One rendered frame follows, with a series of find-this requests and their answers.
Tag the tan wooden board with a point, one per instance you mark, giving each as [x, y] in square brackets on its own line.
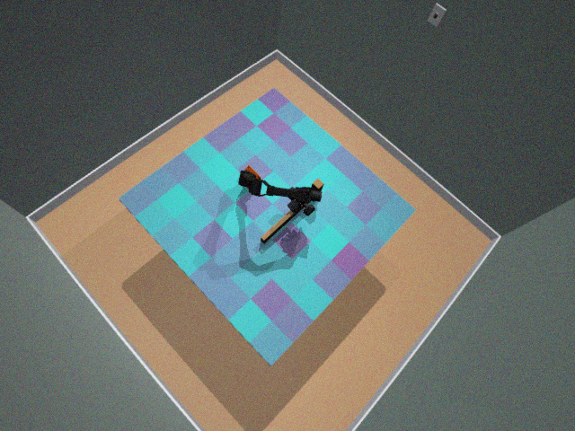
[277, 226]

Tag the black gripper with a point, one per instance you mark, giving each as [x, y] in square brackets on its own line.
[309, 209]

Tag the brown wooden post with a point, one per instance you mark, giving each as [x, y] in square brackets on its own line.
[317, 185]

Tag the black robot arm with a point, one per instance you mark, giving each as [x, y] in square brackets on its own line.
[303, 194]

